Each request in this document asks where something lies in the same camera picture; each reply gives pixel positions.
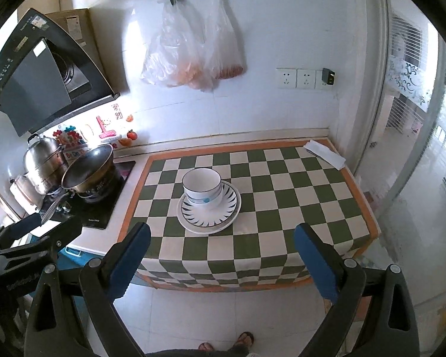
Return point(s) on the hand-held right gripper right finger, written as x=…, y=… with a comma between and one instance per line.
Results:
x=316, y=264

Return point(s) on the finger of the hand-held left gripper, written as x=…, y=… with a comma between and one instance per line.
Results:
x=24, y=225
x=63, y=230

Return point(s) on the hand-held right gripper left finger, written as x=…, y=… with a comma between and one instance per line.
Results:
x=130, y=258

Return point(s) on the plain white plate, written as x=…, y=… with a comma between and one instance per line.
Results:
x=208, y=231

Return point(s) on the white bowl with dark rim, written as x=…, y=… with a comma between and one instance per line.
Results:
x=200, y=189

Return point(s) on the white plate with leaf pattern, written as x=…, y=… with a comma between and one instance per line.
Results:
x=228, y=208

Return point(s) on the teal cabinet door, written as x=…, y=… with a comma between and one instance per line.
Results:
x=74, y=264

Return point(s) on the black cooktop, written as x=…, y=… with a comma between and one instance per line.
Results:
x=96, y=212

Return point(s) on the steel pot with lid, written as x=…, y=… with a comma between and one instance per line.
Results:
x=44, y=163

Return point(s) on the green white checkered mat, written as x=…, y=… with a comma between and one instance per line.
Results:
x=282, y=208

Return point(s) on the steel frying pan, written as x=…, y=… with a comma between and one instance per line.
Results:
x=89, y=167

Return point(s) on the colourful flower sticker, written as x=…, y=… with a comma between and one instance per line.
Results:
x=70, y=137

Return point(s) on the person's right foot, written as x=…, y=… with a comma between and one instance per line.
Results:
x=244, y=340

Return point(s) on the person's foot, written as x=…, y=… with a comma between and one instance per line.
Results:
x=206, y=346
x=244, y=340

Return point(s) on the half orange fruit sticker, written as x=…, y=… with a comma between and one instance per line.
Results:
x=124, y=142

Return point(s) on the folded white cloth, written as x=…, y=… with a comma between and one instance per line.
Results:
x=327, y=154

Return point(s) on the person's left foot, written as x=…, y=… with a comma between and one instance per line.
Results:
x=206, y=346

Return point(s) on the black range hood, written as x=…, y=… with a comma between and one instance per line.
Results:
x=33, y=81

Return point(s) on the glass balcony door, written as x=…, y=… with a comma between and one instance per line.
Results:
x=412, y=137

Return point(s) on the black plug adapter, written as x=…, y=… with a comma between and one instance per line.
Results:
x=329, y=76

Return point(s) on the large clear plastic bag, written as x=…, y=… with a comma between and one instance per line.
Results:
x=174, y=52

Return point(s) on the small clear plastic bag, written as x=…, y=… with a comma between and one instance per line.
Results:
x=226, y=48

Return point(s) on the pink wall sticker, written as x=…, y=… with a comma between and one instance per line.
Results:
x=106, y=131

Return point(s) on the red character wall sticker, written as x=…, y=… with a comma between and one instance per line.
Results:
x=115, y=110

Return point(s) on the white wall socket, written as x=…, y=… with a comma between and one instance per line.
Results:
x=286, y=78
x=319, y=86
x=306, y=79

